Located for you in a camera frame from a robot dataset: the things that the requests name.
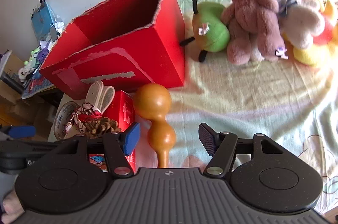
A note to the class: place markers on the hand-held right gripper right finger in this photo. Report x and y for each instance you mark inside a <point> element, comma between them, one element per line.
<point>207,142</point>

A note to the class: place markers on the printed tape roll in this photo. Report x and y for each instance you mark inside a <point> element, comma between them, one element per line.
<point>62,121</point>

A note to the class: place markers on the person's left hand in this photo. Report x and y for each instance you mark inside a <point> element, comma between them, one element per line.
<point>12,204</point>

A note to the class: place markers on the green frog toy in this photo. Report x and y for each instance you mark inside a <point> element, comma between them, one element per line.
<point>33,55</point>

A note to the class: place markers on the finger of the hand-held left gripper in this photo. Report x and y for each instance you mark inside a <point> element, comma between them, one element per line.
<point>22,131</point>
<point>39,146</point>

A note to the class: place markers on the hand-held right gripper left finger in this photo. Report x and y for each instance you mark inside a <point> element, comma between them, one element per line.
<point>132,138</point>

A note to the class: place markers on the brown cardboard box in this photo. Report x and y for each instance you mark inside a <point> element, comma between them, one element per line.
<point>12,67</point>

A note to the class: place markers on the purple and white toy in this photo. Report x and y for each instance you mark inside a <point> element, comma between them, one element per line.
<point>42,55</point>

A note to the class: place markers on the small red gift box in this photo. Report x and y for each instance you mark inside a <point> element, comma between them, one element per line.
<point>121,110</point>

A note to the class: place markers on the green pear plush toy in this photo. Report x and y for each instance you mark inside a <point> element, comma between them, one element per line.
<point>214,34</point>

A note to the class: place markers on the black and white spotted toy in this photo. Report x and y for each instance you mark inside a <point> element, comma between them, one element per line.
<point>25,72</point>

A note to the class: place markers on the yellow plush toy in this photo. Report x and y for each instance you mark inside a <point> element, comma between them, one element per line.
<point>309,56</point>

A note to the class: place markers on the pink teddy bear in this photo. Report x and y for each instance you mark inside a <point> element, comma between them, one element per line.
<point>250,15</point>

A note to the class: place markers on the cream plush toy with bow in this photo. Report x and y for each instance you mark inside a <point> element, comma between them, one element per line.
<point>301,20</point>

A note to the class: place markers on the orange gourd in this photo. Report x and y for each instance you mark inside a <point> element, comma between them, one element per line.
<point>153,105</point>

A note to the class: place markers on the blue and red patterned mat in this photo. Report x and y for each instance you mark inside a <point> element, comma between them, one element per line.
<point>37,86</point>

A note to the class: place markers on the large red cardboard box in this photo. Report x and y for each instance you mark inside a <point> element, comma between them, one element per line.
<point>158,55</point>

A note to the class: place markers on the white paper stack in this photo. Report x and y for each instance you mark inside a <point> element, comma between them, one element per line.
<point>5,60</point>

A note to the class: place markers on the white perforated insole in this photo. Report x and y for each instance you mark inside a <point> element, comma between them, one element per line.
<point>93,93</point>
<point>107,98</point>

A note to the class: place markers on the black smartphone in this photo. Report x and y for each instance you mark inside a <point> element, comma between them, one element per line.
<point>54,34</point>

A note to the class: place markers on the blue packet with binder clips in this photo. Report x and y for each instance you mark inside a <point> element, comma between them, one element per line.
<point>42,19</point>

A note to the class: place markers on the pastel printed bed sheet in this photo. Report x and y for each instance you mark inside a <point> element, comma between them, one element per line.
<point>250,108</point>

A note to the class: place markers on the brown pine cone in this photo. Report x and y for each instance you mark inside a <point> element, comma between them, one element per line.
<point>101,125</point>

